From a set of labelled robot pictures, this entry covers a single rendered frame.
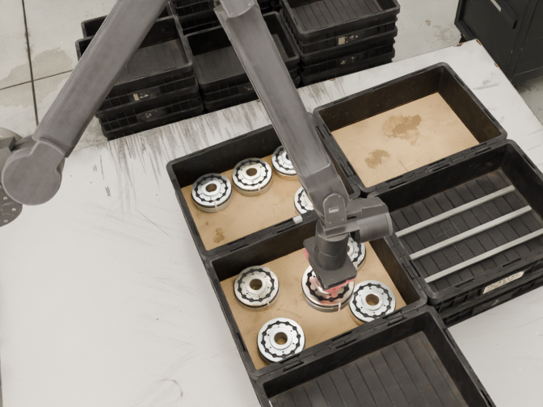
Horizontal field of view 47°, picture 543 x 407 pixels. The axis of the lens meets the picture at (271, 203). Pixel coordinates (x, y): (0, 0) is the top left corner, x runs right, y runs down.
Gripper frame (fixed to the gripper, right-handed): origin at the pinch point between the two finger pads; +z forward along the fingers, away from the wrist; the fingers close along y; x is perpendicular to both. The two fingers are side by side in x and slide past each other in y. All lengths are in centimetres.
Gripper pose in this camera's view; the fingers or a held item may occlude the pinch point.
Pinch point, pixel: (327, 279)
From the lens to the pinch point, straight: 121.9
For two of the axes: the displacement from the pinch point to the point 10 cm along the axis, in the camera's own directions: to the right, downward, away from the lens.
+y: -3.7, -7.6, 5.3
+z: 0.3, 5.6, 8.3
